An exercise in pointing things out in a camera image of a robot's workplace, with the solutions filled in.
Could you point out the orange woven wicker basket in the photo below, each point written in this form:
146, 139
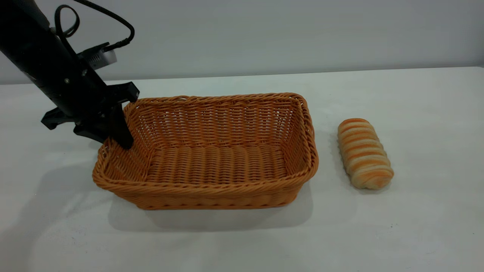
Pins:
211, 166

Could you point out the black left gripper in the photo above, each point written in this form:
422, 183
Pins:
81, 98

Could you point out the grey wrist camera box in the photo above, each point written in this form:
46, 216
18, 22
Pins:
99, 56

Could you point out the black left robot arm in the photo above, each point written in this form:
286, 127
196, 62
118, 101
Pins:
30, 41

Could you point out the striped orange bread roll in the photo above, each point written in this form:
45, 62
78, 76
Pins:
363, 155

